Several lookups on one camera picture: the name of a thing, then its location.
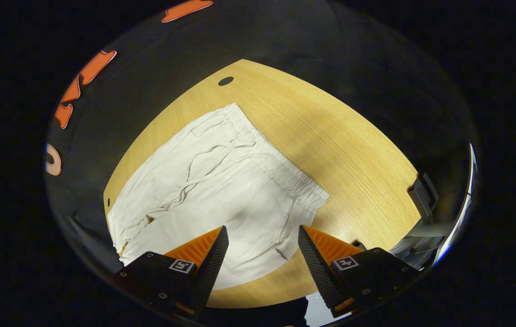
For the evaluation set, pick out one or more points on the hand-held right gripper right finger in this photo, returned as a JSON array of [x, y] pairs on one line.
[[319, 272]]

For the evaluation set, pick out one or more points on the white jeans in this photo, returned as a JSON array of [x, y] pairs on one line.
[[239, 195]]

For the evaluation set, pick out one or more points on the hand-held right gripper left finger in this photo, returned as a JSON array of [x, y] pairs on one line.
[[212, 268]]

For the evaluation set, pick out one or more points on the black table clamp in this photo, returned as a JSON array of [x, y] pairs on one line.
[[421, 195]]

